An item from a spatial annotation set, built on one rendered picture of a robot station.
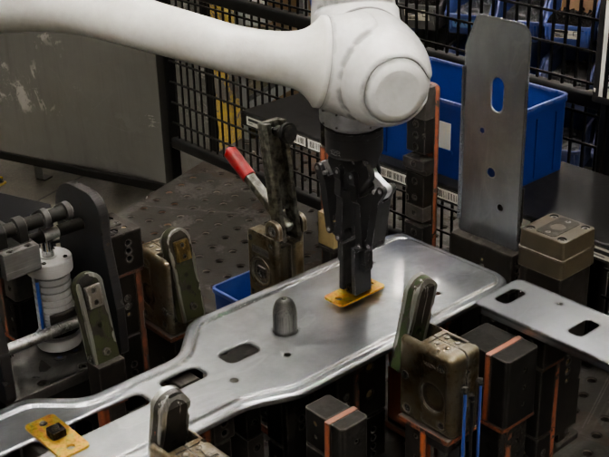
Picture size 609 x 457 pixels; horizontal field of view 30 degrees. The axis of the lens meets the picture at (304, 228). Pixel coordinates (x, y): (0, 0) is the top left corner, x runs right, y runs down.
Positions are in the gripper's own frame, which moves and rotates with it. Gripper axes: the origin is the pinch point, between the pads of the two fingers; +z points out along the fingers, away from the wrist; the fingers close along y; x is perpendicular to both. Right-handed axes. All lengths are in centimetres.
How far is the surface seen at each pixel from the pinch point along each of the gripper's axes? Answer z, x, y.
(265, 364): 4.8, -20.0, 4.5
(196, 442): 0.3, -39.6, 16.9
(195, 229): 35, 35, -86
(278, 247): 1.1, -2.4, -13.1
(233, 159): -9.0, -1.0, -24.3
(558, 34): 19, 167, -89
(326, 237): 1.9, 6.1, -12.2
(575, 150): 55, 174, -85
